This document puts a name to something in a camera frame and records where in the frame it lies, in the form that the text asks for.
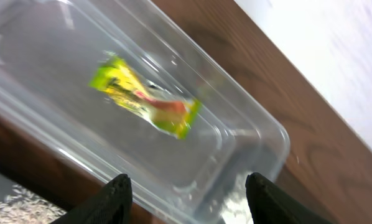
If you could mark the clear plastic waste bin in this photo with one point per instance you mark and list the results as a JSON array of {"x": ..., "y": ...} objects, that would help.
[{"x": 49, "y": 52}]

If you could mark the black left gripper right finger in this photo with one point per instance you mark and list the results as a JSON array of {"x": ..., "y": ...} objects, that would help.
[{"x": 269, "y": 204}]

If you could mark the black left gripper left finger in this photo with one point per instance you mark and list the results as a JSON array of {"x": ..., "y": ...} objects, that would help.
[{"x": 111, "y": 205}]

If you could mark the yellow green snack wrapper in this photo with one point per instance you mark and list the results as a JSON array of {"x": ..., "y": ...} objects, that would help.
[{"x": 169, "y": 113}]

